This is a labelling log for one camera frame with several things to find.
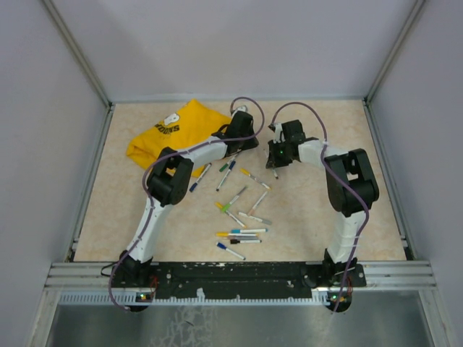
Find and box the grey cap marker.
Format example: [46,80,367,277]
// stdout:
[238,211,272,226]

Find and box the cyan cap marker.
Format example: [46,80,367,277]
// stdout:
[230,228,268,234]

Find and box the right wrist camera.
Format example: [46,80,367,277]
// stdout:
[268,123,284,143]

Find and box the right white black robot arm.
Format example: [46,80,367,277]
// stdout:
[266,120,379,288]

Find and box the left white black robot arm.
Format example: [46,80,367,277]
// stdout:
[110,106,258,287]

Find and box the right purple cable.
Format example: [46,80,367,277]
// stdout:
[270,101,370,314]

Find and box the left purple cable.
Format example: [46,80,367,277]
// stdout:
[108,96,267,312]

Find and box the lime green cap marker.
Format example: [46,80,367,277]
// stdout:
[221,186,247,212]

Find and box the yellow cap rainbow marker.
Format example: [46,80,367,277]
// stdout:
[240,168,271,190]

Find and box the yellow cap silver marker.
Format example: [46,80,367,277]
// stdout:
[216,232,258,239]

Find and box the purple cable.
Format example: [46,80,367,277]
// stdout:
[270,101,370,314]
[108,96,267,312]

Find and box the blue cap whiteboard marker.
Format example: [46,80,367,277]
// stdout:
[216,242,246,261]

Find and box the yellow printed t-shirt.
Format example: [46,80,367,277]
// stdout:
[126,99,232,169]

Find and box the black cap marker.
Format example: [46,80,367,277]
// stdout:
[229,239,262,244]

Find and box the navy cap rainbow marker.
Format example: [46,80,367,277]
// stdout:
[216,160,236,192]

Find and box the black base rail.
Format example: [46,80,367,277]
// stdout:
[109,260,366,312]

